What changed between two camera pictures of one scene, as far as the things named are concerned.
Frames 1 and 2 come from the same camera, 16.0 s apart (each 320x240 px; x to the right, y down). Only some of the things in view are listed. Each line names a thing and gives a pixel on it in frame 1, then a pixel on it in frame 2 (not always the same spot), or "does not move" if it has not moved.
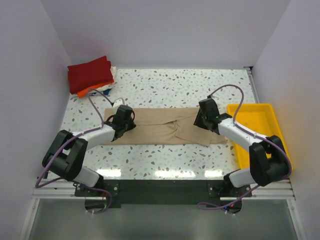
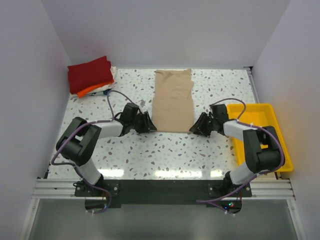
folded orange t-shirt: x=83 y=93 does not move
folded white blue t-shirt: x=106 y=92 does not move
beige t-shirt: x=170 y=125 -> x=172 y=106
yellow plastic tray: x=261 y=118 does not move
